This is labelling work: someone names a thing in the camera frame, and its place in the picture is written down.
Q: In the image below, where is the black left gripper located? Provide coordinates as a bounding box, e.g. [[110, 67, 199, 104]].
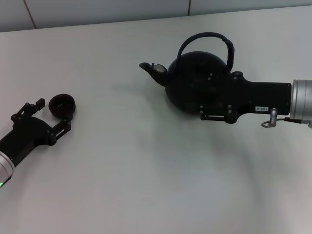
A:
[[0, 97, 74, 169]]

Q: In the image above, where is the right gripper plug cable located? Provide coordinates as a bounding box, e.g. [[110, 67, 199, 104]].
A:
[[261, 107, 305, 129]]

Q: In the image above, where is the small black teacup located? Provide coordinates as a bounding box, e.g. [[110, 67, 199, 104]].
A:
[[48, 93, 76, 120]]

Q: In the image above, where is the black round teapot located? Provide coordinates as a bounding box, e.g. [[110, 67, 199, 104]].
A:
[[139, 31, 236, 115]]

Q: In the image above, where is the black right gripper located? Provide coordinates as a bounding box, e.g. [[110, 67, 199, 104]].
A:
[[195, 71, 293, 124]]

